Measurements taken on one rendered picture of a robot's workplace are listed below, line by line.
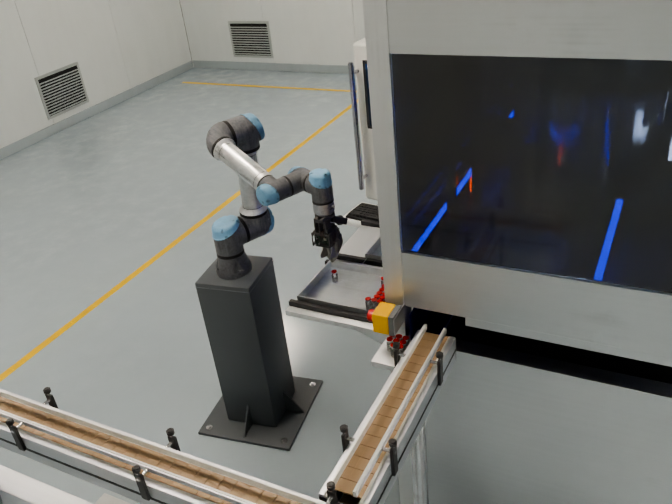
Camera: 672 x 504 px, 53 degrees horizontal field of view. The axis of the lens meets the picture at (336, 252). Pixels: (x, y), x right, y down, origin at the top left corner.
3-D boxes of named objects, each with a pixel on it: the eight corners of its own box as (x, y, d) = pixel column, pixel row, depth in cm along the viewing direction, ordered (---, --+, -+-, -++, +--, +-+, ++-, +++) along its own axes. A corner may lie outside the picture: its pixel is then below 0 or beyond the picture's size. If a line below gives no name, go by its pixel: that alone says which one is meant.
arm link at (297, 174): (276, 171, 234) (294, 180, 227) (301, 161, 240) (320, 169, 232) (279, 192, 238) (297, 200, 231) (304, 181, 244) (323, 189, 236)
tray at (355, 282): (413, 282, 245) (412, 274, 244) (385, 322, 226) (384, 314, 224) (331, 267, 260) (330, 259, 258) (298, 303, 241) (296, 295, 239)
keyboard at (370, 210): (437, 221, 299) (437, 216, 298) (422, 235, 289) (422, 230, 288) (361, 205, 320) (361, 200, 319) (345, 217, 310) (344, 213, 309)
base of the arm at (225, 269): (210, 277, 280) (205, 257, 275) (226, 258, 292) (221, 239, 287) (242, 280, 275) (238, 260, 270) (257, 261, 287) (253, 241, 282)
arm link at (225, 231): (210, 250, 279) (203, 221, 273) (237, 238, 286) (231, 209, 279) (225, 260, 271) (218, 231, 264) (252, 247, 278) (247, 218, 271)
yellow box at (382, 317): (402, 323, 212) (401, 305, 208) (394, 337, 206) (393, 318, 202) (380, 319, 215) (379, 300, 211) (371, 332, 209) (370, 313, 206)
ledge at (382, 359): (427, 350, 214) (427, 345, 213) (413, 376, 205) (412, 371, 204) (387, 341, 220) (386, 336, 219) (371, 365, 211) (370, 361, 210)
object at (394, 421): (414, 350, 218) (412, 311, 210) (460, 361, 211) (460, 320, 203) (316, 517, 166) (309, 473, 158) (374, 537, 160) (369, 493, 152)
